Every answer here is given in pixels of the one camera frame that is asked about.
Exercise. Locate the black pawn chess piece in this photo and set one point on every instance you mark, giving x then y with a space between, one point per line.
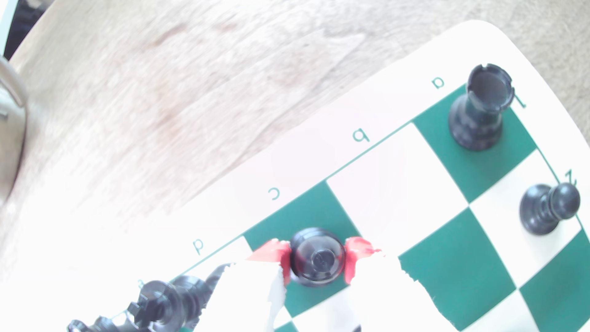
541 210

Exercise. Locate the green white chess mat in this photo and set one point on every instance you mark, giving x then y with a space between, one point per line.
461 276

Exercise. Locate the black bishop chess piece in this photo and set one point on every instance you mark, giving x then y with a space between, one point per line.
318 258

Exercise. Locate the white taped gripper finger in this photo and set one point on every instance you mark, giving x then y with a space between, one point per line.
392 299
249 295

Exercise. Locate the black rook chess piece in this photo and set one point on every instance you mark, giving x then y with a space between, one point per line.
479 115

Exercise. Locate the black queen chess piece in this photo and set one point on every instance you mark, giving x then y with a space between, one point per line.
103 325

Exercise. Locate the black queen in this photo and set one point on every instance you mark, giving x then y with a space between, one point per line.
170 304

